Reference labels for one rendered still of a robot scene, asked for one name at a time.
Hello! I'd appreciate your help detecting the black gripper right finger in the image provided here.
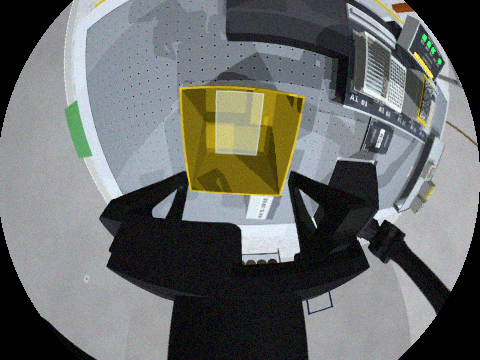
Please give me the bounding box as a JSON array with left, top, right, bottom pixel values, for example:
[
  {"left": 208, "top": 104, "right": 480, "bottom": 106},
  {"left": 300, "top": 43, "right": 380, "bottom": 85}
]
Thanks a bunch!
[{"left": 288, "top": 171, "right": 371, "bottom": 259}]

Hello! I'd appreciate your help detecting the grey multi-trough reservoir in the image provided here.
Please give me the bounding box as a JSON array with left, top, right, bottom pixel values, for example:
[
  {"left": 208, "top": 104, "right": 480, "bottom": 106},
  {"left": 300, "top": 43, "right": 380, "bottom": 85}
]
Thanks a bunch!
[{"left": 352, "top": 31, "right": 391, "bottom": 103}]

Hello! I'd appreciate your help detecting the yellow waste bin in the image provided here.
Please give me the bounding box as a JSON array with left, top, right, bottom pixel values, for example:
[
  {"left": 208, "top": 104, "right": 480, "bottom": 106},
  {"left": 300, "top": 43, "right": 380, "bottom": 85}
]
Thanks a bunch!
[{"left": 180, "top": 85, "right": 305, "bottom": 196}]

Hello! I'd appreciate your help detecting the black rectangular nest with label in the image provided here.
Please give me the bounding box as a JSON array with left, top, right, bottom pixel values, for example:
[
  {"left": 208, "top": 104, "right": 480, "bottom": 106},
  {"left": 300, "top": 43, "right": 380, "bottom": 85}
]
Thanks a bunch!
[{"left": 360, "top": 116, "right": 395, "bottom": 156}]

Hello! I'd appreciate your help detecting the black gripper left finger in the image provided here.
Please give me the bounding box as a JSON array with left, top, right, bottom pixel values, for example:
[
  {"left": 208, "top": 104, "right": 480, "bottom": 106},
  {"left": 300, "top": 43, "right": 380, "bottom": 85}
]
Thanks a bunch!
[{"left": 106, "top": 171, "right": 189, "bottom": 220}]

